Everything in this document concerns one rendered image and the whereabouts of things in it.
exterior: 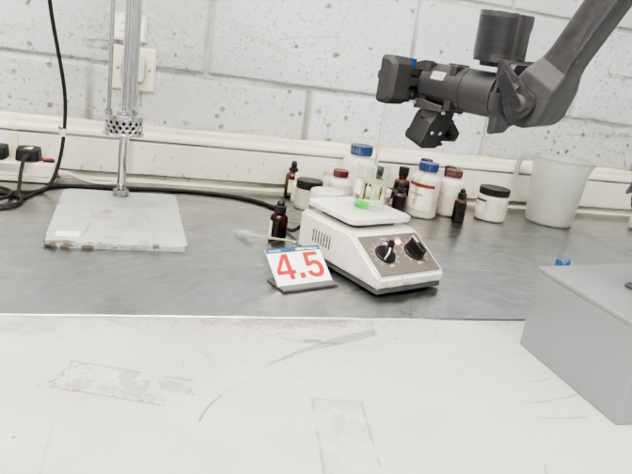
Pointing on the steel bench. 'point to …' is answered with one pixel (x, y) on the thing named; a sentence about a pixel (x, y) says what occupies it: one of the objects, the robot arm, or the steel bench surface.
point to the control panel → (404, 264)
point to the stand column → (122, 144)
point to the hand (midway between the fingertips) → (398, 77)
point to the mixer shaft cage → (133, 129)
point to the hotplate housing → (326, 234)
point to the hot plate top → (336, 206)
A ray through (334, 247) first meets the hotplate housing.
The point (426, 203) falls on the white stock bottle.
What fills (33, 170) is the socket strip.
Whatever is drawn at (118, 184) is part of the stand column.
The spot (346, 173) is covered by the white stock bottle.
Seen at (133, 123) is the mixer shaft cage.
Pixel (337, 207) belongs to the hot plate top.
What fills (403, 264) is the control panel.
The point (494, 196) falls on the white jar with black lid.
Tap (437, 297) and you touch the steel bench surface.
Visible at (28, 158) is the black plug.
